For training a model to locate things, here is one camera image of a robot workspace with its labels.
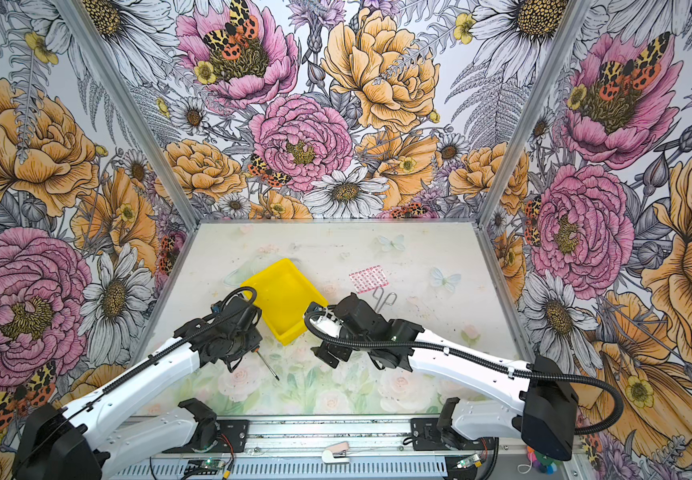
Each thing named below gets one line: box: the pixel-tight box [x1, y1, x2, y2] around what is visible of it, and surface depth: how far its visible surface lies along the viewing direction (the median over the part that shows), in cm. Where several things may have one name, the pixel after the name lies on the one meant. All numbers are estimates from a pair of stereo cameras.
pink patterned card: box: [349, 265, 390, 294], surface depth 107 cm
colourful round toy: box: [525, 446, 562, 475], surface depth 71 cm
